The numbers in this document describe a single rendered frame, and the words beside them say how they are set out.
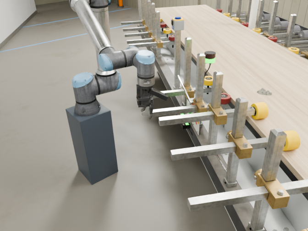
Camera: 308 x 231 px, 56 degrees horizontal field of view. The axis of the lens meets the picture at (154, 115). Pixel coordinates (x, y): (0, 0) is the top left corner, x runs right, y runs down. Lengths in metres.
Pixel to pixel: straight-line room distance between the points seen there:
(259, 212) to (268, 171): 0.20
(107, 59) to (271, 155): 0.89
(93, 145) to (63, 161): 0.58
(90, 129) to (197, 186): 0.95
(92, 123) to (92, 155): 0.28
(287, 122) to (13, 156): 2.35
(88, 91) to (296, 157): 1.38
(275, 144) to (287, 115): 0.64
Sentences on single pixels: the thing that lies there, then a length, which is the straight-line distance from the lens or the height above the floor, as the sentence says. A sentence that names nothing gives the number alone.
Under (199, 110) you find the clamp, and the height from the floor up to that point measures 0.86.
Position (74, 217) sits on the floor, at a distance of 2.24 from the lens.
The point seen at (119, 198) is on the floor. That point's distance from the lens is 2.29.
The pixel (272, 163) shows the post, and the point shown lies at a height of 1.05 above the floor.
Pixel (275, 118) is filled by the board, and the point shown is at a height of 0.90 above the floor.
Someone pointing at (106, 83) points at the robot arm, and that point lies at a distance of 2.09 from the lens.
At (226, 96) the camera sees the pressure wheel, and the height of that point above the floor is 0.90.
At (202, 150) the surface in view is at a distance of 1.14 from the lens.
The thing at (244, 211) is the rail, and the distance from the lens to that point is 1.30.
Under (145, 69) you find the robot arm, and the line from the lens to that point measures 1.42.
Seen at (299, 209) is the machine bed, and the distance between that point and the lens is 1.34.
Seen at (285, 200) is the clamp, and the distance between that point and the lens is 1.02.
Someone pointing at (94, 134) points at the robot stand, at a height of 0.46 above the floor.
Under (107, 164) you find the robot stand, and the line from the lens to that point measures 2.39.
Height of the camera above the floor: 1.66
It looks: 31 degrees down
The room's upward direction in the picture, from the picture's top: 2 degrees counter-clockwise
